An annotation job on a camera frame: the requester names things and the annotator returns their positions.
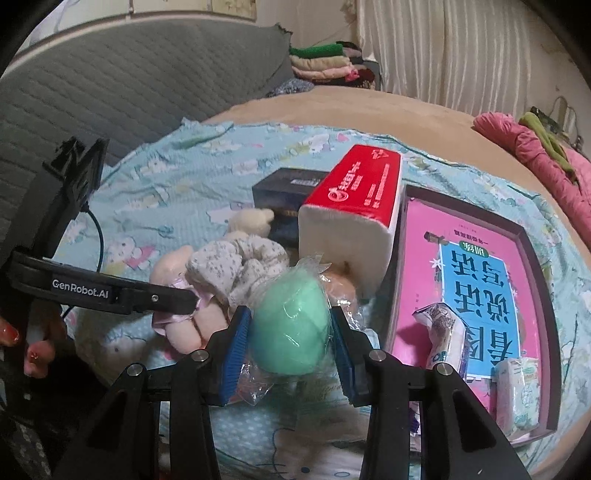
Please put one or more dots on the tan bed sheet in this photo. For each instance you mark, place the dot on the tan bed sheet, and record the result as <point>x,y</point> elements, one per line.
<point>369,115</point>

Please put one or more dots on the cream teddy bear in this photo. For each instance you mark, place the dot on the cream teddy bear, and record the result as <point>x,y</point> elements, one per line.
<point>251,220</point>

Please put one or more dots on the green cloth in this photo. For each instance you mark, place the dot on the green cloth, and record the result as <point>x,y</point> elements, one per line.
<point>549,138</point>

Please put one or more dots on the white green tissue packet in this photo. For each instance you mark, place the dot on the white green tissue packet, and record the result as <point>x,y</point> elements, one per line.
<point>517,397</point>

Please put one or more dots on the grey patterned tissue packet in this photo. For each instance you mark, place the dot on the grey patterned tissue packet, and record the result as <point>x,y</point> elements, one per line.
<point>445,337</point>

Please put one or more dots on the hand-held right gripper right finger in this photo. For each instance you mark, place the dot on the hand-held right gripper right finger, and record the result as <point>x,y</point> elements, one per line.
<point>344,360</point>

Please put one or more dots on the dark box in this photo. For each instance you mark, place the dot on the dark box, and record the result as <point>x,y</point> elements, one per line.
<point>286,189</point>

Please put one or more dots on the person's dark clothing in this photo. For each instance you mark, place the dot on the person's dark clothing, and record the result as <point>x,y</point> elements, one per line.
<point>27,438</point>

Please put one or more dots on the clear plastic bag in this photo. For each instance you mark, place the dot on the clear plastic bag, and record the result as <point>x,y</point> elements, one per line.
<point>342,286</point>

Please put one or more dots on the stack of folded clothes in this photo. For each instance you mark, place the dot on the stack of folded clothes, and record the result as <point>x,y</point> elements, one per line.
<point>323,64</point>

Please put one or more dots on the pink framed book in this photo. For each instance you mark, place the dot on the pink framed book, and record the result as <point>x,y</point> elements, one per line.
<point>531,249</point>

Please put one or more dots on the printed blue blanket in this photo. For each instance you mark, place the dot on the printed blue blanket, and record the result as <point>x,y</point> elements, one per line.
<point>184,184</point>

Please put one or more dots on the pink plush toy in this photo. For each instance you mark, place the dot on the pink plush toy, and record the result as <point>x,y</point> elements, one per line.
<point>173,272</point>

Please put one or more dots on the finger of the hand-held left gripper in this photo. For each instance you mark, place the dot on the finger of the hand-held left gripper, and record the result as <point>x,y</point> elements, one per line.
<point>161,300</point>

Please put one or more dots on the white curtain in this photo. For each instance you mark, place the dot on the white curtain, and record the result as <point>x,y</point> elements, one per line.
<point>461,46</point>

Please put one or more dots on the person's left hand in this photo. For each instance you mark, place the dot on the person's left hand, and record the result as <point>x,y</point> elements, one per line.
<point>37,355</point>

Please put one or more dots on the grey quilted headboard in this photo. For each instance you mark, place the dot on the grey quilted headboard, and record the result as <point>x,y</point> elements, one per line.
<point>115,92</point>

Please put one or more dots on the dark patterned pillow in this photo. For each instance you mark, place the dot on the dark patterned pillow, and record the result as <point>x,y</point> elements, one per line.
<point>288,86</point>

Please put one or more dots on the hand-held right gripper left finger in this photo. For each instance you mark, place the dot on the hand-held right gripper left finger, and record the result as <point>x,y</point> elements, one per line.
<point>238,350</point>

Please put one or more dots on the pink quilt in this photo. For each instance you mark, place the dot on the pink quilt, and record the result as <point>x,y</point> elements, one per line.
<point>531,147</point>

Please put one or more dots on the green soft ball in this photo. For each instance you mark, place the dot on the green soft ball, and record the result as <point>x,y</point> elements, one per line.
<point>291,323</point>

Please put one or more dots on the red tissue pack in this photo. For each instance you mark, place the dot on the red tissue pack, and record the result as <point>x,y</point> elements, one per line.
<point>360,184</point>

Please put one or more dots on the white floral cloth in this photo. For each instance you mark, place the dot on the white floral cloth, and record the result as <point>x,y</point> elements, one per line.
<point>240,263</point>

